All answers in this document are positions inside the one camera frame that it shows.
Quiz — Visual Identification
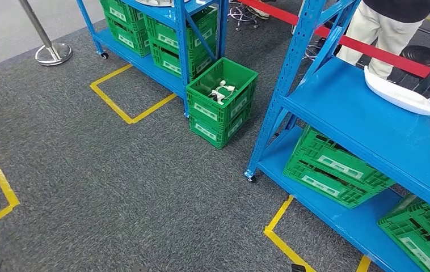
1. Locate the blue metal shelf rack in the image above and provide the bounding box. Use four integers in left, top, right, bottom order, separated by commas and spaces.
244, 0, 430, 272
75, 0, 231, 118

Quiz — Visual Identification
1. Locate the white curved plastic part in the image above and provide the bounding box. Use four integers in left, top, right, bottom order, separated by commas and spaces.
364, 65, 430, 116

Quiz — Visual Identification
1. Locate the yellow floor tape marking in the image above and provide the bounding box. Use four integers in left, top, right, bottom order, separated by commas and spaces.
263, 195, 372, 272

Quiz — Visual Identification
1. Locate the person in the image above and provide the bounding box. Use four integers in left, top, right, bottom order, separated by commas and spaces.
248, 5, 273, 20
336, 0, 430, 80

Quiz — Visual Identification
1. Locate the grey plastic wheel cover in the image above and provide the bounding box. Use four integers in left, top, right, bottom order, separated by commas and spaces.
135, 0, 174, 7

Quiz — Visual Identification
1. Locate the red barrier belt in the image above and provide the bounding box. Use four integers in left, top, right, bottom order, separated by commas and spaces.
237, 0, 430, 79

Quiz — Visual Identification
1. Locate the silver stanchion post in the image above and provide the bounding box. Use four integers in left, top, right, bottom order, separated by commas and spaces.
19, 0, 74, 67

